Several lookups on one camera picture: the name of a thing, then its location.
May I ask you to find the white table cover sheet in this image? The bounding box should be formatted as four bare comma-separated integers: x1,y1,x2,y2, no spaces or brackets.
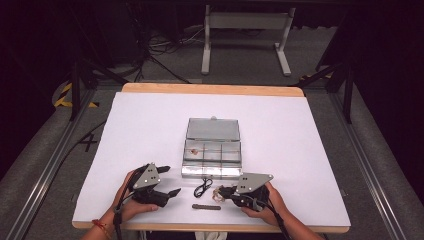
72,91,352,228

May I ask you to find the black floor cable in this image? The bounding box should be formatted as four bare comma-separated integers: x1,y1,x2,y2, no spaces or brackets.
59,119,108,168

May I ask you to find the black metal stand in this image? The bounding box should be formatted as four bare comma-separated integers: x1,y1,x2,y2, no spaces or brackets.
289,59,355,125

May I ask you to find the yellow black hazard tape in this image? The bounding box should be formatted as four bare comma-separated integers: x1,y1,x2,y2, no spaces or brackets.
53,82,100,109

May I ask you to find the dark brown hair clip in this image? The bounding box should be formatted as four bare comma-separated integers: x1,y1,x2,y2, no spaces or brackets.
191,203,222,211

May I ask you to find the person's left hand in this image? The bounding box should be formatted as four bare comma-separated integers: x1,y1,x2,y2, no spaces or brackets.
113,169,160,223

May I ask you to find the hand-held gripper cable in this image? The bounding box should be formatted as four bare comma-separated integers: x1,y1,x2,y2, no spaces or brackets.
248,196,293,240
112,168,141,240

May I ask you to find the black cord hair tie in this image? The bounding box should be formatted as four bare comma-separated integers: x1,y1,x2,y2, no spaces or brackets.
193,177,214,199

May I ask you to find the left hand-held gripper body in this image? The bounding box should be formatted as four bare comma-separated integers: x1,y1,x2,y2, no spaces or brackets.
128,162,171,208

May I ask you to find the clear plastic compartment box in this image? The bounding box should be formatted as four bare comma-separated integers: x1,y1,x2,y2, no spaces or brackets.
180,115,243,179

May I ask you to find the person's right hand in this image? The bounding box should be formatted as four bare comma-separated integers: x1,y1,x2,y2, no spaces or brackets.
240,181,288,228

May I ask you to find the aluminium floor rail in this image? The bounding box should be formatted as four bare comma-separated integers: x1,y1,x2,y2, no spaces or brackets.
328,93,409,240
4,88,98,240

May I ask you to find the wooden table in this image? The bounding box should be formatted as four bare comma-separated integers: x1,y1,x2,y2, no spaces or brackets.
71,82,351,234

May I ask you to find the black tripod stand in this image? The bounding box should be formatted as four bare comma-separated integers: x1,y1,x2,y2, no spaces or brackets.
68,58,129,122

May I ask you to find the right hand-held gripper cable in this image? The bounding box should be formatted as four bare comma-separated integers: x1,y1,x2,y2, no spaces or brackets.
248,196,293,240

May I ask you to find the red string bracelet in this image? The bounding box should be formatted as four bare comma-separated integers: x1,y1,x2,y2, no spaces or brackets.
92,218,113,239

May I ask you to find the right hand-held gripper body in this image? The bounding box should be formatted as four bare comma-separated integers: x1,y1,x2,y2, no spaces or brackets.
228,172,275,213

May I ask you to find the white clothing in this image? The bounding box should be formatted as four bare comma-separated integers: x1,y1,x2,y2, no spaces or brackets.
194,231,229,240

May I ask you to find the translucent pink hair accessory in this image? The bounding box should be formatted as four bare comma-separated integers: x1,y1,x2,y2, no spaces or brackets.
212,185,228,204

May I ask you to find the left hand-held gripper cable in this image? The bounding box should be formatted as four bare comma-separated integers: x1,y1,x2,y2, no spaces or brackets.
112,168,141,240

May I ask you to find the bundle of floor cables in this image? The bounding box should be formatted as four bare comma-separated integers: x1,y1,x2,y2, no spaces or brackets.
126,19,208,84

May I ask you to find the white metal desk frame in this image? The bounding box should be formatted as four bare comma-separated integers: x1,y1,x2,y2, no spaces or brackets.
200,4,297,77

